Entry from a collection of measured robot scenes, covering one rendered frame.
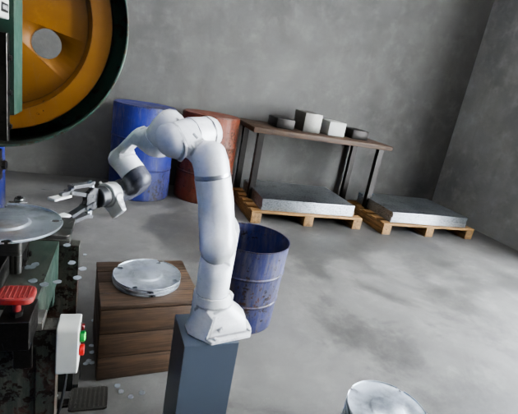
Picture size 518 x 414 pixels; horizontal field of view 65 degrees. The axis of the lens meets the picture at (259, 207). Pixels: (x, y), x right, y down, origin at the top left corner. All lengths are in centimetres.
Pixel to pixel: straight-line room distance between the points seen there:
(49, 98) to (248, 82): 333
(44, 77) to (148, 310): 93
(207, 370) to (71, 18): 122
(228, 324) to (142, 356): 59
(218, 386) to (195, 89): 353
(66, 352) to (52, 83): 88
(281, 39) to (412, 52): 168
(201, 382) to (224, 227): 54
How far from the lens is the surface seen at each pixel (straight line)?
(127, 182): 157
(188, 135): 120
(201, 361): 140
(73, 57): 155
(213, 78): 456
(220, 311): 135
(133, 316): 175
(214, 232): 117
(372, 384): 175
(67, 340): 112
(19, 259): 129
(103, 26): 151
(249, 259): 199
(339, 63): 505
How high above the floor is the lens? 126
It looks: 17 degrees down
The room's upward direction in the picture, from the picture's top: 10 degrees clockwise
